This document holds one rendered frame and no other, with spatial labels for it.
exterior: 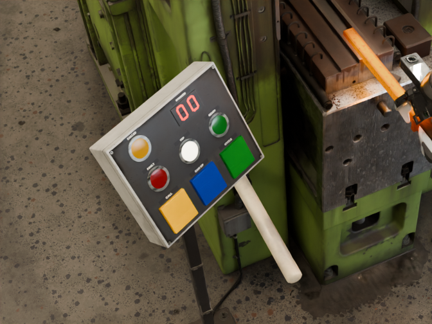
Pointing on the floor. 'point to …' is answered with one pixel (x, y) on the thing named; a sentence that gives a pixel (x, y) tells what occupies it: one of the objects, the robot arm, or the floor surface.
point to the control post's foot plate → (220, 317)
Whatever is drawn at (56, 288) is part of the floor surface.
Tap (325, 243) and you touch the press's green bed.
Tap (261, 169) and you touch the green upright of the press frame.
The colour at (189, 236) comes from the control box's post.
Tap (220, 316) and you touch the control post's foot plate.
